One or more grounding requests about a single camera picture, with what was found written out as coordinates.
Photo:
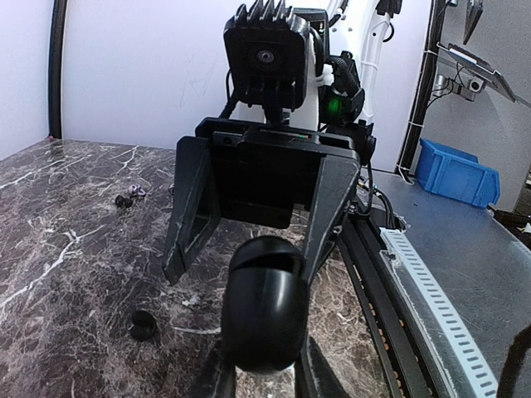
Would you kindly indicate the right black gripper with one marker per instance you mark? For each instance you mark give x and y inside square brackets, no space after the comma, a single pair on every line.
[261,174]

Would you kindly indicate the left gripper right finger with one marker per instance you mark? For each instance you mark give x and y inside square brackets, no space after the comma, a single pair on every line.
[314,376]

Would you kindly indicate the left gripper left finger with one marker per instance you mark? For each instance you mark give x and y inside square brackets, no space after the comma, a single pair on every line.
[217,378]

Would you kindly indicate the black earbud charging case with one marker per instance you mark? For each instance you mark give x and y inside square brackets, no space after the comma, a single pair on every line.
[265,305]

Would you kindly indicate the black earbud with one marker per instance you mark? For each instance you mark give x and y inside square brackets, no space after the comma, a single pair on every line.
[123,202]
[144,326]

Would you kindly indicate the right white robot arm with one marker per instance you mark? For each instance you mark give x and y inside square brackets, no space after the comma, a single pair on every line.
[344,51]

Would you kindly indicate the blue plastic bin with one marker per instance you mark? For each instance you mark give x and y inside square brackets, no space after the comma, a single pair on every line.
[455,174]

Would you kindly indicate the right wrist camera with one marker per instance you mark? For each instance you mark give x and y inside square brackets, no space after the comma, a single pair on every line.
[267,46]

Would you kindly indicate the white slotted cable duct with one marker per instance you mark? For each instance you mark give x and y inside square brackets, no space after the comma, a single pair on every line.
[458,360]

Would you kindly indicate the right black frame post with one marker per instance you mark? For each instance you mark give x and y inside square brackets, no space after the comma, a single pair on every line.
[54,73]

